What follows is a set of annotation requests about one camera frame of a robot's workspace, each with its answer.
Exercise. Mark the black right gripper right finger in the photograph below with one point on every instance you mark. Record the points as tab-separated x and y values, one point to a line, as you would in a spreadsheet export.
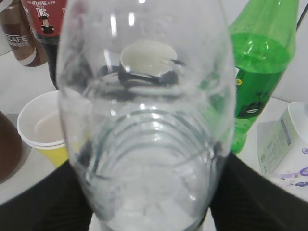
246	201

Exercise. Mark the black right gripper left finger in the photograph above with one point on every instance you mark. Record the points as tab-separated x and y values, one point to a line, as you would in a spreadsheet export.
56	203

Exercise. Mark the clear water bottle green label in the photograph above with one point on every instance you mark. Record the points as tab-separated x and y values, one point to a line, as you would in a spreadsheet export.
147	158

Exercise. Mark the brown-red ceramic mug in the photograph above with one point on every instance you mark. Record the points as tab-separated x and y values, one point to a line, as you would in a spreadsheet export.
10	147

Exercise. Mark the round black ceramic mug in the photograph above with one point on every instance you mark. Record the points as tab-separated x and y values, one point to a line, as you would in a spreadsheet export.
144	63

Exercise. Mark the white yogurt drink carton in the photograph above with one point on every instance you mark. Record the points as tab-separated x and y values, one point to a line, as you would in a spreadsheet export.
283	155

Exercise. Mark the green soda bottle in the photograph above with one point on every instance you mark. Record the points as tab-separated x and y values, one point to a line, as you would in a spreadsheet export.
263	39

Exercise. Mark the Nescafe coffee bottle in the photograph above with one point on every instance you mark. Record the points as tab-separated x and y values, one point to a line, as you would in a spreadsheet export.
17	31

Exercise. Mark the cola bottle red label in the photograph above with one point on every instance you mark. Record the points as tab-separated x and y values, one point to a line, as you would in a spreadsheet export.
45	18

